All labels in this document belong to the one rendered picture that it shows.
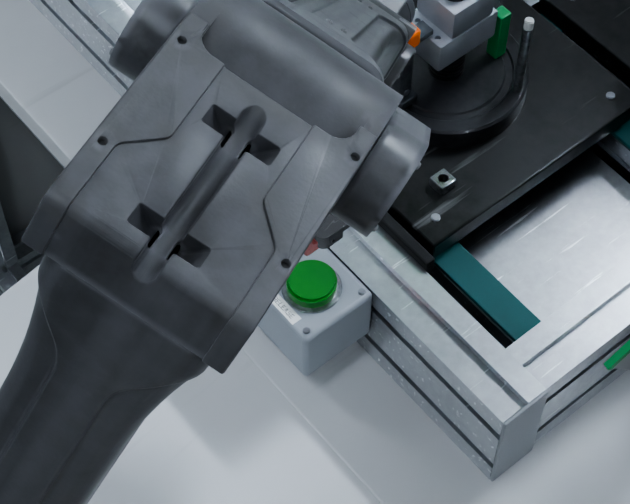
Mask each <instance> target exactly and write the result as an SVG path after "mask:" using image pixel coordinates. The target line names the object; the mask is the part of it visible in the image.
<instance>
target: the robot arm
mask: <svg viewBox="0 0 630 504"><path fill-rule="evenodd" d="M414 16H415V5H414V2H413V0H142V1H141V3H140V4H139V6H138V7H137V8H136V10H135V11H134V13H133V14H132V16H131V18H130V19H129V21H128V22H127V24H126V26H125V27H124V29H123V31H122V33H121V34H120V36H119V38H118V40H117V42H116V44H115V46H114V48H112V49H111V50H110V52H109V54H110V59H109V65H110V66H112V67H113V68H115V69H116V70H118V71H119V72H121V73H122V74H124V75H125V76H127V77H128V78H130V79H131V80H133V81H134V82H133V83H132V84H131V86H130V87H129V88H128V89H127V91H126V92H125V93H124V94H123V96H122V97H121V98H120V99H119V101H118V102H117V103H116V104H115V106H114V107H113V108H112V110H111V111H110V112H109V113H108V115H107V116H106V117H105V118H104V120H103V121H102V122H101V123H100V125H99V126H98V127H97V128H96V130H95V131H94V132H93V133H92V135H91V136H90V137H89V138H88V140H87V141H86V142H85V143H84V145H83V146H82V147H81V149H80V150H79V151H78V152H77V154H76V155H75V156H74V157H73V159H72V160H71V161H70V162H69V164H68V165H67V166H66V167H65V169H64V170H63V171H62V172H61V174H60V175H59V176H58V177H57V179H56V180H55V181H54V182H53V184H52V185H51V186H50V188H49V189H48V190H47V192H46V193H45V195H44V196H43V198H42V200H41V202H40V204H39V206H38V208H37V210H36V212H35V213H34V215H33V217H32V219H31V221H30V223H29V225H28V227H27V229H26V231H25V233H24V234H23V236H22V238H21V241H22V242H23V243H25V244H26V245H28V246H29V247H31V248H32V249H34V250H35V251H37V252H38V253H40V254H43V253H44V254H45V255H44V257H43V259H42V261H41V263H40V266H39V269H38V292H37V296H36V301H35V305H34V309H33V312H32V316H31V319H30V323H29V326H28V329H27V332H26V335H25V338H24V340H23V343H22V345H21V347H20V350H19V352H18V354H17V357H16V359H15V361H14V363H13V365H12V367H11V369H10V371H9V373H8V375H7V377H6V379H5V380H4V382H3V384H2V386H1V387H0V504H88V502H89V501H90V499H91V498H92V496H93V495H94V494H95V492H96V491H97V489H98V488H99V486H100V485H101V483H102V482H103V480H104V479H105V477H106V476H107V474H108V473H109V471H110V470H111V468H112V467H113V465H114V464H115V462H116V461H117V460H118V458H119V457H120V455H121V454H122V452H123V451H124V449H125V448H126V446H127V445H128V443H129V442H130V440H131V439H132V437H133V436H134V434H135V433H136V431H137V430H138V428H139V427H140V425H141V424H142V423H143V421H144V420H145V419H146V417H147V416H148V415H149V414H150V413H151V412H152V411H153V410H154V409H155V408H156V407H157V406H158V405H159V404H160V403H162V402H163V401H164V400H165V399H166V398H167V397H168V396H169V395H170V394H172V393H173V392H174V391H175V390H176V389H178V388H179V387H180V386H181V385H183V384H184V383H185V382H187V381H188V380H191V379H193V378H195V377H197V376H199V375H200V374H202V373H203V372H204V371H205V370H206V369H207V367H208V366H210V367H211V368H213V369H214V370H216V371H217V372H219V373H220V374H224V373H225V372H226V370H227V369H228V367H229V366H230V364H231V363H232V362H233V360H234V359H235V357H236V356H237V355H238V353H239V352H240V350H241V349H242V347H243V346H244V345H245V343H246V342H247V340H248V339H249V338H250V336H251V335H252V333H253V332H254V330H255V329H256V327H257V326H258V324H259V323H260V321H261V320H262V318H263V316H264V315H265V313H266V312H267V310H268V309H269V307H270V306H271V304H272V302H273V301H274V299H275V298H276V296H277V295H278V293H279V292H280V290H281V288H282V287H283V285H284V284H285V282H286V281H287V279H288V278H289V276H290V274H291V273H292V271H293V270H294V268H295V267H296V265H297V264H298V262H299V260H300V259H301V257H302V256H303V254H304V255H306V256H309V255H310V254H312V253H313V252H314V251H316V250H317V249H319V248H320V249H327V248H329V247H330V246H331V245H333V244H334V243H336V242H337V241H339V240H340V239H341V238H343V231H345V230H346V229H348V228H349V227H352V228H353V229H355V230H356V231H358V232H359V233H360V234H362V235H363V236H365V237H367V236H368V235H369V234H370V233H371V232H375V231H376V230H377V228H378V223H379V222H380V221H381V219H382V218H383V217H384V215H385V214H386V212H387V211H388V210H389V208H390V207H391V205H392V204H393V203H394V201H395V200H396V198H397V197H398V195H399V194H400V192H401V191H402V189H403V188H404V186H405V185H406V183H407V182H408V180H409V179H410V177H411V176H412V174H413V173H414V171H415V170H418V169H419V168H420V166H421V163H420V161H421V160H422V158H423V156H424V154H425V153H426V151H427V149H428V146H429V141H430V134H431V129H430V128H429V127H427V126H426V125H425V124H423V123H422V122H420V121H419V120H417V119H416V118H414V117H413V116H411V115H410V114H408V113H407V112H405V111H404V110H402V109H401V108H399V107H398V106H399V104H400V102H401V100H402V99H403V96H402V95H401V94H399V93H398V92H396V91H395V90H393V89H392V88H391V87H392V85H393V84H394V82H395V81H396V79H399V78H400V73H401V72H402V70H403V69H404V67H405V66H406V64H407V63H408V61H409V60H410V58H411V57H412V55H414V54H415V53H416V49H415V48H414V47H413V46H411V45H410V44H408V42H409V40H410V39H411V37H412V36H413V34H414V33H415V31H416V29H417V27H416V26H414V25H413V24H411V22H412V21H413V19H414Z"/></svg>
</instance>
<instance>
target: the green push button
mask: <svg viewBox="0 0 630 504"><path fill-rule="evenodd" d="M286 289H287V293H288V295H289V297H290V298H291V300H292V301H293V302H294V303H296V304H297V305H299V306H302V307H305V308H318V307H322V306H324V305H326V304H328V303H329V302H330V301H331V300H332V299H333V298H334V296H335V294H336V291H337V276H336V273H335V271H334V270H333V269H332V267H330V266H329V265H328V264H326V263H324V262H322V261H319V260H305V261H301V262H299V263H298V264H297V265H296V267H295V268H294V270H293V271H292V273H291V274H290V276H289V278H288V279H287V281H286Z"/></svg>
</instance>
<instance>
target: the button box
mask: <svg viewBox="0 0 630 504"><path fill-rule="evenodd" d="M305 260H319V261H322V262H324V263H326V264H328V265H329V266H330V267H332V269H333V270H334V271H335V273H336V276H337V291H336V294H335V296H334V298H333V299H332V300H331V301H330V302H329V303H328V304H326V305H324V306H322V307H318V308H305V307H302V306H299V305H297V304H296V303H294V302H293V301H292V300H291V298H290V297H289V295H288V293H287V289H286V282H285V284H284V285H283V287H282V288H281V290H280V292H279V293H278V295H277V296H276V298H275V299H274V301H273V302H272V304H271V306H270V307H269V309H268V310H267V312H266V313H265V315H264V316H263V318H262V320H261V321H260V323H259V324H258V326H259V327H260V329H261V330H262V331H263V332H264V333H265V334H266V335H267V336H268V337H269V338H270V339H271V340H272V341H273V343H274V344H275V345H276V346H277V347H278V348H279V349H280V350H281V351H282V352H283V353H284V354H285V356H286V357H287V358H288V359H289V360H290V361H291V362H292V363H293V364H294V365H295V366H296V367H297V369H298V370H299V371H300V372H301V373H302V374H303V375H305V376H308V375H310V374H311V373H313V372H314V371H315V370H317V369H318V368H320V367H321V366H322V365H324V364H325V363H327V362H328V361H329V360H331V359H332V358H334V357H335V356H336V355H338V354H339V353H340V352H342V351H343V350H345V349H346V348H347V347H349V346H350V345H352V344H353V343H354V342H356V341H357V340H359V339H360V338H361V337H363V336H364V335H366V334H367V333H368V332H369V331H370V321H371V305H372V293H371V291H370V290H369V289H368V288H367V287H366V286H365V285H364V284H363V283H362V282H361V281H360V280H359V279H358V278H357V277H356V276H355V275H354V274H353V273H352V272H351V271H350V270H349V269H348V268H347V267H346V266H345V265H344V264H343V263H342V262H341V261H340V260H339V259H338V258H337V257H336V256H335V255H334V254H333V253H332V252H331V251H330V250H329V249H328V248H327V249H320V248H319V249H317V250H316V251H314V252H313V253H312V254H310V255H309V256H306V255H304V254H303V256H302V257H301V259H300V260H299V262H301V261H305ZM299 262H298V263H299Z"/></svg>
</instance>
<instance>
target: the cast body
mask: <svg viewBox="0 0 630 504"><path fill-rule="evenodd" d="M499 4H500V0H417V9H418V10H416V11H415V16H414V19H413V21H412V23H413V24H414V25H415V24H417V23H418V22H420V21H422V20H423V21H424V22H425V23H426V24H427V25H429V26H430V27H431V28H432V29H433V35H431V36H430V37H428V38H427V39H425V40H424V41H422V42H420V43H419V45H418V46H416V47H415V49H416V53H417V54H418V55H419V56H421V57H422V58H423V59H424V60H425V61H426V62H427V63H429V64H430V65H431V66H432V67H433V68H434V69H435V70H437V71H440V70H442V69H443V68H445V67H447V66H448V65H450V64H451V63H453V62H454V61H456V60H457V59H459V58H460V57H462V56H463V55H465V54H466V53H468V52H469V51H471V50H472V49H474V48H475V47H477V46H478V45H480V44H481V43H483V42H484V41H486V40H488V39H489V38H491V37H492V36H493V35H494V33H495V27H496V20H497V14H498V12H497V10H496V9H497V8H499Z"/></svg>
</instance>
